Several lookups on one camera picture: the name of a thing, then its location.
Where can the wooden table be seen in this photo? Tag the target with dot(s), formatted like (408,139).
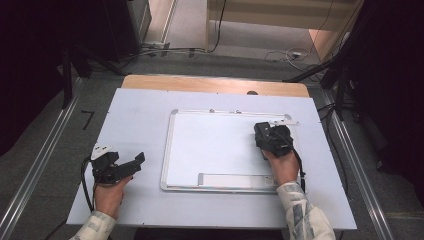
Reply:
(200,84)

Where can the large white base panel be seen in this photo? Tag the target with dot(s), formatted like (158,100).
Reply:
(133,133)

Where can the grey power strip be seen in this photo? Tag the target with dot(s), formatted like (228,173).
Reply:
(156,45)

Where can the dark table grommet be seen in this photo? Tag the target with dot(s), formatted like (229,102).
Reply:
(252,92)

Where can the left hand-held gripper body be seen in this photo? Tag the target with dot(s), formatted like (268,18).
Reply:
(105,165)

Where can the white framed whiteboard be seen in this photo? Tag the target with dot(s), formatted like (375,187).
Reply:
(216,150)

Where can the black cabinet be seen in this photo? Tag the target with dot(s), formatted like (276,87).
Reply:
(120,30)

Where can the light wooden furniture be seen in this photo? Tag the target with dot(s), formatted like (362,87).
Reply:
(283,15)

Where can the person's left hand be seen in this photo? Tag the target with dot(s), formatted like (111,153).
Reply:
(110,198)

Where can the person's right hand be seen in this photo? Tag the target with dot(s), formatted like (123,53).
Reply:
(283,166)

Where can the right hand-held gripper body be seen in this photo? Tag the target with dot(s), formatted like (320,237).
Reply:
(276,141)

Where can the metal floor rail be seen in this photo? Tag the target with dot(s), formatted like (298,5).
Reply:
(36,166)
(363,186)

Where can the black metal stand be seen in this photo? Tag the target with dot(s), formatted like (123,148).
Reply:
(67,80)
(320,68)

